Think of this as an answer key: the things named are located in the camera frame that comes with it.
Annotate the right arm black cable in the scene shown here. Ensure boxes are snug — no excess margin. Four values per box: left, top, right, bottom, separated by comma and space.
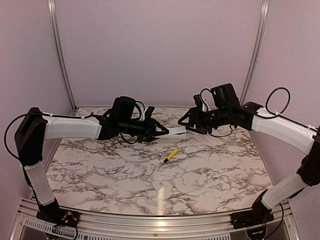
265, 86, 291, 117

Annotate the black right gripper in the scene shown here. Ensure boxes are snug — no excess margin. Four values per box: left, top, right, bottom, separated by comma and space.
177, 106, 231, 135

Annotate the front aluminium rail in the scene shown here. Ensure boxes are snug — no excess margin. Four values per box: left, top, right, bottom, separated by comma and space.
14, 199, 301, 240

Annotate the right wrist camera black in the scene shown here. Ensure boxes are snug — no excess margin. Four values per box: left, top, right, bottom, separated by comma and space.
193, 94, 203, 108

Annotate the aluminium frame post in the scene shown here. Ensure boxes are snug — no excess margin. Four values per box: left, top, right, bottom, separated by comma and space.
47, 0, 77, 111
240, 0, 270, 104

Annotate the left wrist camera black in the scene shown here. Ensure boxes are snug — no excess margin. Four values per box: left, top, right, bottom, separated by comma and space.
144, 106, 155, 119

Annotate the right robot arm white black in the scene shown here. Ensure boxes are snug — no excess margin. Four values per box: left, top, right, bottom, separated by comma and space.
178, 83, 320, 229

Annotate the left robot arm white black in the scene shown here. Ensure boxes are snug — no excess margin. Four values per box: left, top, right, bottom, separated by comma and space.
14, 96, 170, 228

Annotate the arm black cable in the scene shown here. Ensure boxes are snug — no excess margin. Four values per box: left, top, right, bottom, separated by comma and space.
265, 86, 291, 117
3, 112, 48, 161

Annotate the white remote control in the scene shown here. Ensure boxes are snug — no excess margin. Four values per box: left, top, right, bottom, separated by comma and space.
155, 126, 187, 139

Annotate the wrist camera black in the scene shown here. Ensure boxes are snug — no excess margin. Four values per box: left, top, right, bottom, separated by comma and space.
193, 94, 203, 108
144, 106, 155, 119

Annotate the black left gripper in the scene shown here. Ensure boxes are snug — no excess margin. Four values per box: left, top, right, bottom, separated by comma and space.
119, 114, 170, 143

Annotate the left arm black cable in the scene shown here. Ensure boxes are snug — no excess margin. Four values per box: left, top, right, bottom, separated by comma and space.
3, 112, 48, 161

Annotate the left aluminium frame post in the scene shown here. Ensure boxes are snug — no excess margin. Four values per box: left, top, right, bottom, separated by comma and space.
47, 0, 77, 111

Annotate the right aluminium frame post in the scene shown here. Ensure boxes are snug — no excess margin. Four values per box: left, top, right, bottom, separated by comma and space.
240, 0, 270, 104

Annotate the yellow screwdriver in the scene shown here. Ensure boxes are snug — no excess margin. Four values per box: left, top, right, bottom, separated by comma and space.
163, 149, 179, 163

